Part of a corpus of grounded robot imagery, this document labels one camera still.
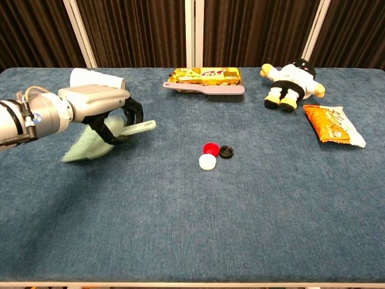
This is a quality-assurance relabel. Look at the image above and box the red bottle cap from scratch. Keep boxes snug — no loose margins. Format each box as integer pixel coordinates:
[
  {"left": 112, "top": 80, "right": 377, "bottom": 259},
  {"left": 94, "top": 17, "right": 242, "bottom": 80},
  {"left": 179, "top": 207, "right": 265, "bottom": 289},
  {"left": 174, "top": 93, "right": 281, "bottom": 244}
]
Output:
[{"left": 203, "top": 142, "right": 220, "bottom": 157}]

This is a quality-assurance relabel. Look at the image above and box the white bottle cap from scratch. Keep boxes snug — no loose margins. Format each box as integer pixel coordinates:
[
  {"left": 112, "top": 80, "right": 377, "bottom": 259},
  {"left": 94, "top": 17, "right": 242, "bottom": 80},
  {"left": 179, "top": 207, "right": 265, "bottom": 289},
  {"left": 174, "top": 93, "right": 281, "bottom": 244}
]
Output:
[{"left": 199, "top": 154, "right": 217, "bottom": 171}]

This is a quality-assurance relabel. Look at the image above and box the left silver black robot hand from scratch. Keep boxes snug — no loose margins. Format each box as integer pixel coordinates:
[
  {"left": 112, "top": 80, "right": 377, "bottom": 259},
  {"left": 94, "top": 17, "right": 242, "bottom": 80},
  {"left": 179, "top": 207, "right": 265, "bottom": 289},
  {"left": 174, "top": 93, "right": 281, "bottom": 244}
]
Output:
[{"left": 57, "top": 84, "right": 144, "bottom": 146}]

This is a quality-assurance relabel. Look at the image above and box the orange white snack bag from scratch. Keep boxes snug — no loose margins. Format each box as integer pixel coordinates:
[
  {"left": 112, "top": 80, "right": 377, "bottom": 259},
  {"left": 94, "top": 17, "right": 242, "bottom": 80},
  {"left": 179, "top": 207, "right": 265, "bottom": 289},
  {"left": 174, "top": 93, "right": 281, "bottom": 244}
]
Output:
[{"left": 303, "top": 104, "right": 367, "bottom": 149}]

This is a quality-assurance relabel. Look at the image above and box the black white plush doll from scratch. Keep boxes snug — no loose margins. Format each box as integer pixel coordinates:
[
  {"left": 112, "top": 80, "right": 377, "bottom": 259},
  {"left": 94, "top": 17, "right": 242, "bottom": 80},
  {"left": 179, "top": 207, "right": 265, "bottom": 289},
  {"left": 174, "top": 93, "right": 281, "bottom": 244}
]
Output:
[{"left": 260, "top": 58, "right": 326, "bottom": 113}]

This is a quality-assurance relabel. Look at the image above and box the black bottle cap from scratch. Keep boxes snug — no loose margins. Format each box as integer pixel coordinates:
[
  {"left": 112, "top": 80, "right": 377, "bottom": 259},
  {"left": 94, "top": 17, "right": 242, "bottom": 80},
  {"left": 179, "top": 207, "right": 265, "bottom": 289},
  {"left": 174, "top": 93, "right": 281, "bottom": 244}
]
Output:
[{"left": 218, "top": 145, "right": 235, "bottom": 159}]

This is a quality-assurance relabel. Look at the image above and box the small light green broom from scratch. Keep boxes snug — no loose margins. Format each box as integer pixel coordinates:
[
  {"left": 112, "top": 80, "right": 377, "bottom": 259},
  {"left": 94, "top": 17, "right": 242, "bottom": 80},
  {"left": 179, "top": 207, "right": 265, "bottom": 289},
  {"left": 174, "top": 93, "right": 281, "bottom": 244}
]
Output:
[{"left": 61, "top": 116, "right": 158, "bottom": 163}]

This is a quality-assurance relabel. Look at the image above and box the white metal table frame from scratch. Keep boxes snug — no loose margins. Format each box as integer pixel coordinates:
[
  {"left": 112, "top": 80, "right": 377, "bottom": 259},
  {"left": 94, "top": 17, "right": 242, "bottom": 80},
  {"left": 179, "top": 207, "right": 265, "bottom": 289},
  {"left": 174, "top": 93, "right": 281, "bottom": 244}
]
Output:
[{"left": 0, "top": 281, "right": 385, "bottom": 289}]

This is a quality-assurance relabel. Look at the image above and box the blue table cloth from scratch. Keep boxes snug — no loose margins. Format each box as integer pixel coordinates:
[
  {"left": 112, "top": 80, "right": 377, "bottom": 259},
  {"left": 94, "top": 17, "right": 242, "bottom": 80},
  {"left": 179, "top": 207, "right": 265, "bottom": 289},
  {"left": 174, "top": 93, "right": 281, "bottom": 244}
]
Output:
[{"left": 0, "top": 66, "right": 385, "bottom": 284}]

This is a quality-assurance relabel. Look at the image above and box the yellow snack package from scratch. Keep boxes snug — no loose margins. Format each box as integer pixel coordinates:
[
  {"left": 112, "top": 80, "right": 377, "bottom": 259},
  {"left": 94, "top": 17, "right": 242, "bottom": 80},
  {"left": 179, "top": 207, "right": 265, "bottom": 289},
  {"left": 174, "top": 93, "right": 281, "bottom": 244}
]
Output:
[{"left": 167, "top": 67, "right": 243, "bottom": 93}]

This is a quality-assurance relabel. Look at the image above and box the white partition frame post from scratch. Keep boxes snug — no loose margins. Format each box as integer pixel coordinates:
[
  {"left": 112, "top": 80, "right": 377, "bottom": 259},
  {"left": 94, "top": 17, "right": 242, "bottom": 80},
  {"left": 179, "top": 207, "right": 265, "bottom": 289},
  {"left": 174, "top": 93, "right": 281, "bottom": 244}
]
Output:
[
  {"left": 184, "top": 0, "right": 205, "bottom": 69},
  {"left": 62, "top": 0, "right": 98, "bottom": 69},
  {"left": 301, "top": 0, "right": 331, "bottom": 61}
]

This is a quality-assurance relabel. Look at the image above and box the white paper cup stack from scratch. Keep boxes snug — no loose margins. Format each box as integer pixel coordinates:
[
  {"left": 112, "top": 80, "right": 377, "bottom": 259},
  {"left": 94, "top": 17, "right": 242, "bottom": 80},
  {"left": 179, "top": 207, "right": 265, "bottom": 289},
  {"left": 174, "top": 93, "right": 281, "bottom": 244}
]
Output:
[{"left": 69, "top": 67, "right": 125, "bottom": 90}]

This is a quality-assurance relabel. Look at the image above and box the dark brown pleated curtain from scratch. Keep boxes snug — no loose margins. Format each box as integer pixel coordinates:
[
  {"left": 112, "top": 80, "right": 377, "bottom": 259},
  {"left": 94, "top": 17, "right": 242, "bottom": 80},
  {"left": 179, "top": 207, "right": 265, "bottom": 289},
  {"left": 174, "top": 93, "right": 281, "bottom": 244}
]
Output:
[
  {"left": 203, "top": 0, "right": 323, "bottom": 69},
  {"left": 75, "top": 0, "right": 188, "bottom": 69},
  {"left": 308, "top": 0, "right": 385, "bottom": 72},
  {"left": 0, "top": 0, "right": 88, "bottom": 73}
]

